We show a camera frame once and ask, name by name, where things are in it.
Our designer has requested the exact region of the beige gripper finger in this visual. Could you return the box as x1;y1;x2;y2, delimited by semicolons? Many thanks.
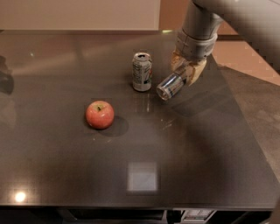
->
171;51;186;74
186;60;207;86

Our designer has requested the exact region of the silver blue redbull can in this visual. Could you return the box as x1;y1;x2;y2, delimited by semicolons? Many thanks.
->
157;73;186;101

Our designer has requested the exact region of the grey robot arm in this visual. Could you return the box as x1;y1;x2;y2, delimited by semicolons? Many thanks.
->
171;0;280;85

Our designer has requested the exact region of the white green soda can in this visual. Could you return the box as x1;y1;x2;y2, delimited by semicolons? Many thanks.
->
132;52;152;92

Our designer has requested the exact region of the red apple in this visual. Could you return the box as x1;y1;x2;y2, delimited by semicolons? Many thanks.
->
86;101;115;130

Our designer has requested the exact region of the dark object at left edge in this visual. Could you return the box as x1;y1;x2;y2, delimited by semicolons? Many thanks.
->
0;56;14;95

